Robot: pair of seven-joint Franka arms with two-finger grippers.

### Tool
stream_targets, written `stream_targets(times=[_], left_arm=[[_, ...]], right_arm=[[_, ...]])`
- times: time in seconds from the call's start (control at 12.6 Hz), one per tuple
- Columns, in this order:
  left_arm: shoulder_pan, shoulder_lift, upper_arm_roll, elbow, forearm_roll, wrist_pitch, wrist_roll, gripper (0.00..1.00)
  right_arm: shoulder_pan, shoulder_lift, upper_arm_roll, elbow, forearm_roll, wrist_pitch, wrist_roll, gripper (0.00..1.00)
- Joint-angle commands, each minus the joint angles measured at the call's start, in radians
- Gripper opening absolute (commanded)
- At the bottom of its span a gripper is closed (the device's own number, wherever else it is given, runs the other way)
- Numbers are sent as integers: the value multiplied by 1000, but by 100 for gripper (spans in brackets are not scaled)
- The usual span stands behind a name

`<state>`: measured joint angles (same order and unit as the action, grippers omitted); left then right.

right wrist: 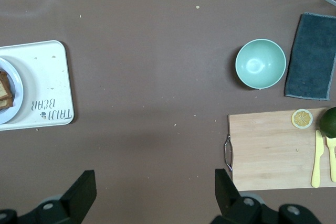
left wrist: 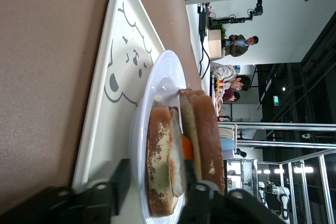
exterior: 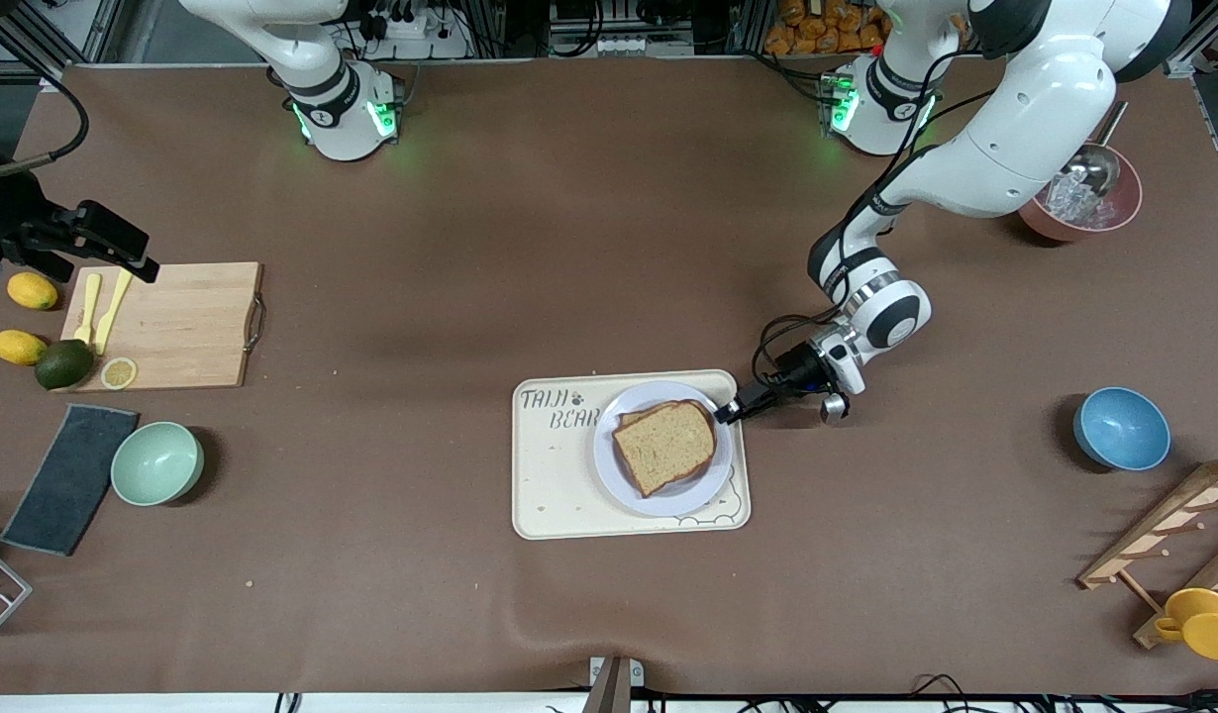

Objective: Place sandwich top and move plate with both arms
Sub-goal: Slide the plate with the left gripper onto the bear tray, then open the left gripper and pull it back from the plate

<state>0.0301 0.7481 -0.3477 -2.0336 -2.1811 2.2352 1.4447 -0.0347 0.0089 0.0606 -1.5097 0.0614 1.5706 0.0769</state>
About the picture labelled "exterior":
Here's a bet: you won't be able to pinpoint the pile of orange packets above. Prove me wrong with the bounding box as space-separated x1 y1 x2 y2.
764 0 892 55

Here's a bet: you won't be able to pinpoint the white round plate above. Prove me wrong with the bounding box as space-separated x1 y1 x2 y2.
593 381 735 518

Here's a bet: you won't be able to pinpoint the wooden cutting board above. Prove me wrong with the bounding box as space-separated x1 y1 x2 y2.
62 261 266 392

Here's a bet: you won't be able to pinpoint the cream tray with bear print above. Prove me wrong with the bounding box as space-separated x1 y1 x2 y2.
512 369 752 541

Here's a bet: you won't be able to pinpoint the pink bowl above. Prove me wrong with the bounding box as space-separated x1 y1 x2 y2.
1020 144 1144 243

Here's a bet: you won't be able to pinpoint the plain brown bread slice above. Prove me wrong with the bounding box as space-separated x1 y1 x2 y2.
612 401 717 498

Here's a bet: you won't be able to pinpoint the yellow plastic knife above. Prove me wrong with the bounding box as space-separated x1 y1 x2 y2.
94 272 135 355

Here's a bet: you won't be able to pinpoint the yellow lemon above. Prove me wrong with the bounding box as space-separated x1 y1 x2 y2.
7 272 59 311
0 330 49 366

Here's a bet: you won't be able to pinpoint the blue bowl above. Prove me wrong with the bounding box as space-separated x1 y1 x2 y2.
1072 386 1171 471

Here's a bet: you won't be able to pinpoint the mint green bowl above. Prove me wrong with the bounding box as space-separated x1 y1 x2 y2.
111 422 205 507

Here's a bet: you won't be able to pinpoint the yellow plastic fork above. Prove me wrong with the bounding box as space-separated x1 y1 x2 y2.
74 273 103 345

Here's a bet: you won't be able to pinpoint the yellow cup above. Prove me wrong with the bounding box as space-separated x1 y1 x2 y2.
1154 588 1218 662

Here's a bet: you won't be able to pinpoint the wooden peg rack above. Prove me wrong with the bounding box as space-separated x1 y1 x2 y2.
1077 458 1218 650

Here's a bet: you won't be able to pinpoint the clear ice cubes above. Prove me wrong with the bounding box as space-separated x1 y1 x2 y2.
1050 176 1115 227

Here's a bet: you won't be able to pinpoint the white power strip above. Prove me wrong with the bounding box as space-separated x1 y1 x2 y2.
356 0 471 60

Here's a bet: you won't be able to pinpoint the metal scoop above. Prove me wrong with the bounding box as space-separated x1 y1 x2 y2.
1065 101 1130 196

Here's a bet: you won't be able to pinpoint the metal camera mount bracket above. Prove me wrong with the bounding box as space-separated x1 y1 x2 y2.
581 656 646 713

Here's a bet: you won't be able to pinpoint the green avocado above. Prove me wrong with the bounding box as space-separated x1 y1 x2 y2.
35 339 95 390

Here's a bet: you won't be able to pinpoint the metal wire rack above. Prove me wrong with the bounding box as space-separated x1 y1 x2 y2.
0 537 33 650

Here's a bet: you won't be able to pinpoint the dark grey cloth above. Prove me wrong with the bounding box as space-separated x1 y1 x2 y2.
0 404 141 557

